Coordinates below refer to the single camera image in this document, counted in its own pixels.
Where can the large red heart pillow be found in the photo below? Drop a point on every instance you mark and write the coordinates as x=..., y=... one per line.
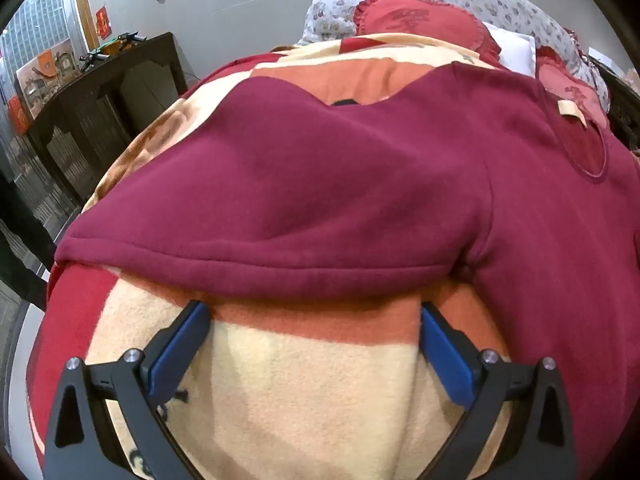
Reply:
x=415, y=17

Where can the small red heart pillow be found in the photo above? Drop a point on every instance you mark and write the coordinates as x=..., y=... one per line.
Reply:
x=565, y=77

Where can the white pillow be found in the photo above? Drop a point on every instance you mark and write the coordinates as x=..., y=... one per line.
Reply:
x=515, y=50

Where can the green black tool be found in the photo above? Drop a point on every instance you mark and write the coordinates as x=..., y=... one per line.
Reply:
x=112, y=46

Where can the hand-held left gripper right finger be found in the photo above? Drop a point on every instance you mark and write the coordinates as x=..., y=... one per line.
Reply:
x=446, y=360

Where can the red paper wall decoration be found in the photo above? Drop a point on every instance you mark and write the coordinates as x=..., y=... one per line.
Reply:
x=102, y=22

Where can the maroon sweater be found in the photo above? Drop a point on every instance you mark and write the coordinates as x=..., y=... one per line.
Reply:
x=325, y=185

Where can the dark carved wooden nightstand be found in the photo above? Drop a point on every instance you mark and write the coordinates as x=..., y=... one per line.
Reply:
x=622, y=105

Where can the curved wooden frame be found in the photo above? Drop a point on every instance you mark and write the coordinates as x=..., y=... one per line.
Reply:
x=82, y=5

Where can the red orange cream printed blanket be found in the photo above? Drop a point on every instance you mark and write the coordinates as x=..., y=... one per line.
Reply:
x=300, y=385

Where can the decorative picture board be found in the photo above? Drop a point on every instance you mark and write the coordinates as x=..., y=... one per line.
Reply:
x=47, y=77

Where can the dark wooden cabinet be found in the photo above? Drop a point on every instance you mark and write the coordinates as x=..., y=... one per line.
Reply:
x=100, y=110

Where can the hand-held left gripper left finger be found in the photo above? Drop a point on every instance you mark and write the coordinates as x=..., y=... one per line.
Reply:
x=175, y=355

